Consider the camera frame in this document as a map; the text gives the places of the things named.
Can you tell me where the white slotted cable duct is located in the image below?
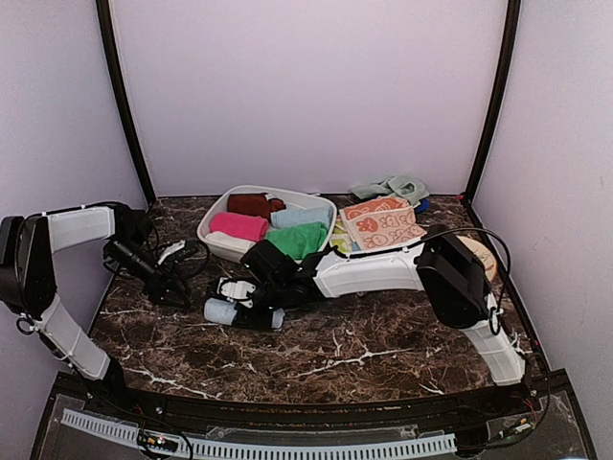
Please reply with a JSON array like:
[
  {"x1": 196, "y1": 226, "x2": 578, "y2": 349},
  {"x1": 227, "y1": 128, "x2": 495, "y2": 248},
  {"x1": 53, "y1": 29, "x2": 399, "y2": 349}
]
[{"x1": 60, "y1": 408, "x2": 457, "y2": 459}]

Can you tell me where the right black frame post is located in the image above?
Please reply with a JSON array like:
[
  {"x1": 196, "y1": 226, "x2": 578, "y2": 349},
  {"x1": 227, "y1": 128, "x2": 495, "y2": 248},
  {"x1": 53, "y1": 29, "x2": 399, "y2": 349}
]
[{"x1": 463, "y1": 0, "x2": 522, "y2": 207}]

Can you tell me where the small circuit board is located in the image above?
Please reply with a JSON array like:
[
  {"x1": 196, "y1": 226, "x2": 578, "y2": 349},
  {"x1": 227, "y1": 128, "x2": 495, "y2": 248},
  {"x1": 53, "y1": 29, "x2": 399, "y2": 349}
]
[{"x1": 136, "y1": 430, "x2": 179, "y2": 454}]

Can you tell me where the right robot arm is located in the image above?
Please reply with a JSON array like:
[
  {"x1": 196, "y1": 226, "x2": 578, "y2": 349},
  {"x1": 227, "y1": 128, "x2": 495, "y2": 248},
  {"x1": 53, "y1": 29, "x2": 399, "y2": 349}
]
[{"x1": 218, "y1": 225, "x2": 526, "y2": 416}]

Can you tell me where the light blue rolled towel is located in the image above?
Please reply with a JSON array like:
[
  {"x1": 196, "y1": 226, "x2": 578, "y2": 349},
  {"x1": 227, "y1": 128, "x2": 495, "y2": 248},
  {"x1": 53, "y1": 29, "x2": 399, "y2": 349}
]
[{"x1": 270, "y1": 207, "x2": 331, "y2": 229}]

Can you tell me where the black frame post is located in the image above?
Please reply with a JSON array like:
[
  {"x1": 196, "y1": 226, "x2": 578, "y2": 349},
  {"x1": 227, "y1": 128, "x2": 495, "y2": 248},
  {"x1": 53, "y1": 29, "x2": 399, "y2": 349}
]
[
  {"x1": 95, "y1": 0, "x2": 157, "y2": 207},
  {"x1": 463, "y1": 0, "x2": 522, "y2": 207}
]

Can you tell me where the white plastic basin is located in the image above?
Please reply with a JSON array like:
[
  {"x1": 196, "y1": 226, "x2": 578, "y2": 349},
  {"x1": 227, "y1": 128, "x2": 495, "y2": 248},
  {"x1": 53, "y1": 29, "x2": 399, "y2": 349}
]
[{"x1": 197, "y1": 185, "x2": 337, "y2": 263}]

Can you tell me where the brown rolled towel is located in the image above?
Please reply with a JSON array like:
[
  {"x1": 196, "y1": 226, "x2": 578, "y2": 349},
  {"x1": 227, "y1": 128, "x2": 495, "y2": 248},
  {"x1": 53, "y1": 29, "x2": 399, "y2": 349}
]
[{"x1": 226, "y1": 193, "x2": 286, "y2": 219}]

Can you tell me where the orange patterned cloth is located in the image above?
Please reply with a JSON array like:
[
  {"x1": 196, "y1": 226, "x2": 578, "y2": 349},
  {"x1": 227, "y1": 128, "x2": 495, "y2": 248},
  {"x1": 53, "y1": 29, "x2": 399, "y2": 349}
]
[{"x1": 340, "y1": 196, "x2": 425, "y2": 251}]

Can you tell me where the white rolled towel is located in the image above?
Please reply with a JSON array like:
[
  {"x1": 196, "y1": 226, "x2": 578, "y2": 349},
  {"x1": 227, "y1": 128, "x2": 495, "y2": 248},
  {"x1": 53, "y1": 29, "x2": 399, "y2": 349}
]
[{"x1": 204, "y1": 231, "x2": 256, "y2": 253}]

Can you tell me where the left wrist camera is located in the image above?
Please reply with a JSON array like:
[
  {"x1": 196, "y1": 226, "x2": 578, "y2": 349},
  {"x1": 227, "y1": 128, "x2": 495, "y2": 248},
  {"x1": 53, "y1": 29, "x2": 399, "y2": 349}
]
[{"x1": 157, "y1": 240, "x2": 198, "y2": 265}]

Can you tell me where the left camera black cable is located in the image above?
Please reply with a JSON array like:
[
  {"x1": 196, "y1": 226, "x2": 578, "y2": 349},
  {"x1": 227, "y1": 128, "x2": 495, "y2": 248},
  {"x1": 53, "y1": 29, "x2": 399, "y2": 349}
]
[{"x1": 102, "y1": 224, "x2": 212, "y2": 279}]

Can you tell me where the green microfiber towel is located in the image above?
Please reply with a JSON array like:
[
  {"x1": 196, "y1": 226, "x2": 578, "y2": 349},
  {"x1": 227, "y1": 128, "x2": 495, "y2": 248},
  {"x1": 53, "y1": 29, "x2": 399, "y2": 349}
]
[{"x1": 265, "y1": 222, "x2": 328, "y2": 260}]

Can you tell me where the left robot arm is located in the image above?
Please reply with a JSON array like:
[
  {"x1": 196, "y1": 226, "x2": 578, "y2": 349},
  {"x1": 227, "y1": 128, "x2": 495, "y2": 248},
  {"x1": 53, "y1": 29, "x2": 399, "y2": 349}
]
[{"x1": 1, "y1": 202, "x2": 190, "y2": 381}]

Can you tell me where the light blue towel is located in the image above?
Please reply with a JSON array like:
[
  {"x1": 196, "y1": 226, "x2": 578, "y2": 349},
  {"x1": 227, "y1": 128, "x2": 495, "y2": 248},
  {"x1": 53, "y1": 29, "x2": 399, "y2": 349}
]
[
  {"x1": 270, "y1": 207, "x2": 331, "y2": 229},
  {"x1": 203, "y1": 298, "x2": 285, "y2": 331}
]

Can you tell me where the left black frame post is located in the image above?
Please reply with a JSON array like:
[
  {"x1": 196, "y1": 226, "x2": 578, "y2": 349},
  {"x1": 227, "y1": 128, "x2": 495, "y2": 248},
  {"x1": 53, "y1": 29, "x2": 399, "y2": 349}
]
[{"x1": 95, "y1": 0, "x2": 157, "y2": 207}]

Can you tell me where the pink rolled towel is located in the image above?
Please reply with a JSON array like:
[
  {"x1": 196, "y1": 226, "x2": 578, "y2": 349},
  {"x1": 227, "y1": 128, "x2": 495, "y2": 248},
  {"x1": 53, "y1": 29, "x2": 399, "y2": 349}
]
[{"x1": 210, "y1": 212, "x2": 269, "y2": 242}]

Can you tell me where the sage green crumpled towel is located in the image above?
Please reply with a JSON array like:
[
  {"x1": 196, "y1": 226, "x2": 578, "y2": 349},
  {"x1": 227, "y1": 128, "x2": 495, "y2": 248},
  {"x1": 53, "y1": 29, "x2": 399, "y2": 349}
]
[{"x1": 350, "y1": 175, "x2": 430, "y2": 206}]

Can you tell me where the black front rail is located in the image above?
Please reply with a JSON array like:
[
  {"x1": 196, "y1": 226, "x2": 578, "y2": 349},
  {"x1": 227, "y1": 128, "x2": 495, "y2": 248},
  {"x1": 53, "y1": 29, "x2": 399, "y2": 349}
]
[{"x1": 85, "y1": 368, "x2": 571, "y2": 435}]

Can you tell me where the green patterned cloth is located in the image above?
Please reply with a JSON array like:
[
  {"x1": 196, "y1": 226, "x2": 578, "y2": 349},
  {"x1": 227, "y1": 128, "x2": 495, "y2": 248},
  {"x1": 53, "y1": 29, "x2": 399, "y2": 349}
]
[{"x1": 329, "y1": 216, "x2": 354, "y2": 254}]

